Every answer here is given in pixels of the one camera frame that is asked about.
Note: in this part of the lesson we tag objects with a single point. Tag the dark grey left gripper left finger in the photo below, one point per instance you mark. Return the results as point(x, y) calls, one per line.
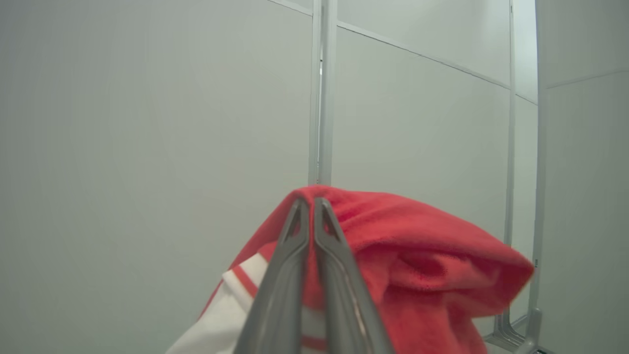
point(277, 295)

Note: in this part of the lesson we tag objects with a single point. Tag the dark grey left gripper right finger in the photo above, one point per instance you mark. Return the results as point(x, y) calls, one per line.
point(344, 305)

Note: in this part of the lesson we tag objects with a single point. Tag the red white printed jersey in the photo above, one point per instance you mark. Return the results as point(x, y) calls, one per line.
point(417, 246)

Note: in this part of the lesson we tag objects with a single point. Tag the grey partition post with feet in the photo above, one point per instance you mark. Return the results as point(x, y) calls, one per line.
point(327, 98)

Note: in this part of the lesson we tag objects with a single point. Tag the thin grey partition post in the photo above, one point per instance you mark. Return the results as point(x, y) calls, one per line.
point(539, 196)
point(510, 147)

